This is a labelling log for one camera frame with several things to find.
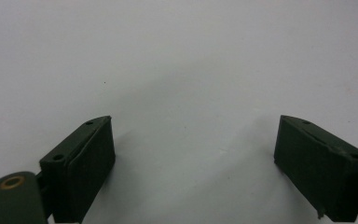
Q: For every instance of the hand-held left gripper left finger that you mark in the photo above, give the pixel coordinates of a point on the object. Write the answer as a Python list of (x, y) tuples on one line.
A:
[(80, 168)]

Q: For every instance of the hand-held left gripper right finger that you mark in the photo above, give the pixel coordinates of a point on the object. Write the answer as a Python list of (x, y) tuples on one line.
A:
[(320, 168)]

